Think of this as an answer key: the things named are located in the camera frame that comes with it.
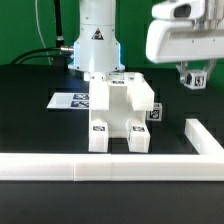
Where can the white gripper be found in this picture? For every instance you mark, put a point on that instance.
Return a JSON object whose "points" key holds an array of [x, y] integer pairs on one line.
{"points": [[177, 41]]}

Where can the white tagged cube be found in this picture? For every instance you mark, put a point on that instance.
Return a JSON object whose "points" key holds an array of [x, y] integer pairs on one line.
{"points": [[156, 113], [196, 79]]}

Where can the white chair back frame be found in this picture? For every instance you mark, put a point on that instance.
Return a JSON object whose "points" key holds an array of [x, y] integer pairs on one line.
{"points": [[110, 89]]}

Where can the white marker base sheet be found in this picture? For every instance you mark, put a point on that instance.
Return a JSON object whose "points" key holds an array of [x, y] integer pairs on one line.
{"points": [[69, 101]]}

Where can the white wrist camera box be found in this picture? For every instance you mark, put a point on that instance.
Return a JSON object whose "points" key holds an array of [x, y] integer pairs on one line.
{"points": [[179, 9]]}

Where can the white U-shaped fence frame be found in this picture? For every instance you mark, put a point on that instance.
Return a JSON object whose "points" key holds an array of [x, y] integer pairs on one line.
{"points": [[206, 165]]}

